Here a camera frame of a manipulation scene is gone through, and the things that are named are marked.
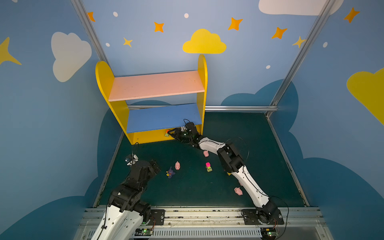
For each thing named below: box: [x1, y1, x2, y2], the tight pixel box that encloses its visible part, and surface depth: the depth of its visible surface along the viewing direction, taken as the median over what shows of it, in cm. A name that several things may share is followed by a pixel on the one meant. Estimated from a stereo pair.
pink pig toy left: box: [174, 161, 181, 171], surface depth 92 cm
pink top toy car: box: [205, 162, 213, 173], surface depth 92 cm
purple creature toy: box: [166, 166, 176, 179], surface depth 88 cm
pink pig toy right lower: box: [234, 187, 243, 196], surface depth 84 cm
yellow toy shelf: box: [95, 54, 208, 145], surface depth 90 cm
